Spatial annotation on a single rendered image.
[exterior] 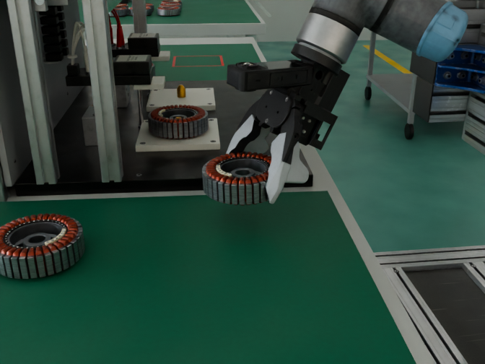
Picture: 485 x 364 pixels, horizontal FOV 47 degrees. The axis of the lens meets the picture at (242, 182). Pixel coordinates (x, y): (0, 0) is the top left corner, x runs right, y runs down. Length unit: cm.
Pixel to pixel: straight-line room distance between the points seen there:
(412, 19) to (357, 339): 41
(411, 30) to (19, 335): 59
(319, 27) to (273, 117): 13
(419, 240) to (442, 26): 165
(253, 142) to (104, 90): 23
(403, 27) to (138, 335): 50
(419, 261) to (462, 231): 73
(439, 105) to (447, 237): 111
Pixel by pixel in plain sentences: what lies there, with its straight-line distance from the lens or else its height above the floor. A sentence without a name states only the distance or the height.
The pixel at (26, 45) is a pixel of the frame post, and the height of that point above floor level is 98.
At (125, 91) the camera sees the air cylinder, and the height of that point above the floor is 81.
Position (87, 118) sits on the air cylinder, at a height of 82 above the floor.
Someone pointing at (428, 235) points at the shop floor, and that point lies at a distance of 241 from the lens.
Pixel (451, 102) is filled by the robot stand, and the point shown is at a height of 77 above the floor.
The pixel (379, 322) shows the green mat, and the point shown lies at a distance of 63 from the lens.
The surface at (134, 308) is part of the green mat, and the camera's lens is 64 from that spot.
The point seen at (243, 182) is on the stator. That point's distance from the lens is 72.
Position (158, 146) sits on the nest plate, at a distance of 101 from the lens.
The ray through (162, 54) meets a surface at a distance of 127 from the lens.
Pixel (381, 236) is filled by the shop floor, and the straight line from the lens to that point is 235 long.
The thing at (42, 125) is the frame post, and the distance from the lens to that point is 88.
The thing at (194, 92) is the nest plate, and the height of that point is 78.
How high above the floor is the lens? 113
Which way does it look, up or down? 24 degrees down
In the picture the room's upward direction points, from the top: straight up
